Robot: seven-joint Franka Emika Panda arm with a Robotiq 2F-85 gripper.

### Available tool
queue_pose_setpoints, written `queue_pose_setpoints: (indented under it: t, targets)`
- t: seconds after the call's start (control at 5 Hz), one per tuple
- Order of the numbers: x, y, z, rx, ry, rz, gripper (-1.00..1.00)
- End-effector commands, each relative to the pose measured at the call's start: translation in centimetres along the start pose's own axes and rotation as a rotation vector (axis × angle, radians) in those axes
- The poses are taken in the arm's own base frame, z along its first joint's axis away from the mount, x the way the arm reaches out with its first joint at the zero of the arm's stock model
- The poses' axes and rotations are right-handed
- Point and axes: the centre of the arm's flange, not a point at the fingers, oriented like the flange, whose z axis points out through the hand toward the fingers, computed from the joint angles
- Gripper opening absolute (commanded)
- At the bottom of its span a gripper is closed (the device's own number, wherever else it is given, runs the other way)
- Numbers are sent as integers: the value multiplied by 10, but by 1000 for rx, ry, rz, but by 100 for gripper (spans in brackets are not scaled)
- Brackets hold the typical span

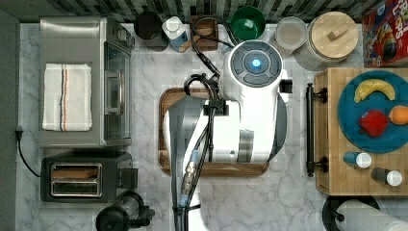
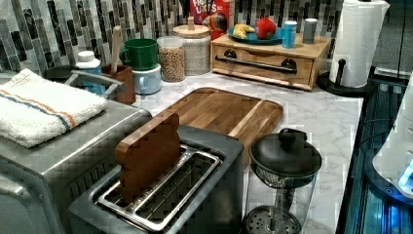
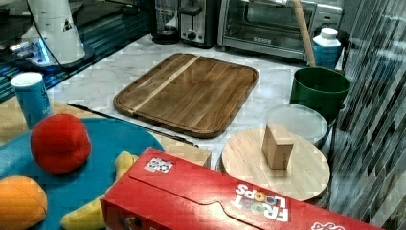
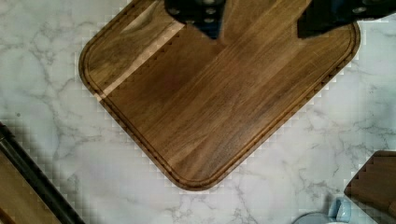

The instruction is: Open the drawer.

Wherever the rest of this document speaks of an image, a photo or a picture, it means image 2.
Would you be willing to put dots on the wooden cutting board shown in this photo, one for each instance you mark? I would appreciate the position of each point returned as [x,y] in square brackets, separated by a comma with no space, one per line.
[235,115]

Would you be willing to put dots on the light blue mug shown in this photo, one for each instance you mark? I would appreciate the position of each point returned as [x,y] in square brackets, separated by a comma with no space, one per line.
[147,82]

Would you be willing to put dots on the brown toast slice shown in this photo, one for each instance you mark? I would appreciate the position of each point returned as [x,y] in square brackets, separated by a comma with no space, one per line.
[147,153]

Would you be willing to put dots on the black two-slot toaster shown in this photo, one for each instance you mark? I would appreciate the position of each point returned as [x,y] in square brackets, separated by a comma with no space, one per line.
[202,194]

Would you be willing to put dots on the clear jar of grains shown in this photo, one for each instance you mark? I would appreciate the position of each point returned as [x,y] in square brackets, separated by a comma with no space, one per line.
[171,58]

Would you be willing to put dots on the white canister wooden lid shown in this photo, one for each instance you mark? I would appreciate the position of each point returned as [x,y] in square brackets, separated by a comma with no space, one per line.
[196,47]

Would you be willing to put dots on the brown wooden utensil holder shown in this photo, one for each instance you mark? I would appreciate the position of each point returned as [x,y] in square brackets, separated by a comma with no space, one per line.
[124,74]

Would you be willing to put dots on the teal plate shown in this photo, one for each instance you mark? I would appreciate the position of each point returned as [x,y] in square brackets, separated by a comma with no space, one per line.
[252,39]

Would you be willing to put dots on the green mug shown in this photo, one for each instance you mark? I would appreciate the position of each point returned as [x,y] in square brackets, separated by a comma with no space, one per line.
[140,54]

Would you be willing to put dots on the black glass french press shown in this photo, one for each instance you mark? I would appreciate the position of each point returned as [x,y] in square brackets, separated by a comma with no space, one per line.
[282,174]

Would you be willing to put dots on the yellow banana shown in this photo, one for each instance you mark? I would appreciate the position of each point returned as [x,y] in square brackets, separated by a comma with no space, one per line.
[241,30]

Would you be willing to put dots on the froot loops cereal box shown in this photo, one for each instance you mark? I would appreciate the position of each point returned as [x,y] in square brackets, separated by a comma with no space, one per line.
[217,15]

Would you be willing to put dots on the red apple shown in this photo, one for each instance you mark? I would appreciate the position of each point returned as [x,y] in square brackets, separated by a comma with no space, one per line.
[265,29]

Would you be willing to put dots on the blue salt shaker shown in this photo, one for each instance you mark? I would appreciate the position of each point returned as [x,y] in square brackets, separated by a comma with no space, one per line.
[289,32]

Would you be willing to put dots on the black paper towel holder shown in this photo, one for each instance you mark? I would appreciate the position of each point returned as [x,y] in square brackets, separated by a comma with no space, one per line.
[337,89]

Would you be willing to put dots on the wooden spoon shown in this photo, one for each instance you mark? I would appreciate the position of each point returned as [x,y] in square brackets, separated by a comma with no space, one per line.
[116,44]

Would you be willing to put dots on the white capped blue bottle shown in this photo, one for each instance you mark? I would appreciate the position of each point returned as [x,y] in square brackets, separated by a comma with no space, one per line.
[89,63]

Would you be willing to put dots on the grey pepper shaker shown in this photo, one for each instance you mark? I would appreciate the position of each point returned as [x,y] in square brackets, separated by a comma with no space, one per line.
[310,27]

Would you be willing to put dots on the white striped folded towel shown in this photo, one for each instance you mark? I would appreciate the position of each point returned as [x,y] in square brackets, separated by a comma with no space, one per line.
[34,110]

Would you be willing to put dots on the white paper towel roll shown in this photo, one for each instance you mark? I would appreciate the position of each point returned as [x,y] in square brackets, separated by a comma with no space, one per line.
[356,40]

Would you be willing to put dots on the stainless steel toaster oven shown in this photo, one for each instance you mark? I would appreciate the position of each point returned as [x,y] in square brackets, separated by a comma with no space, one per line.
[39,183]

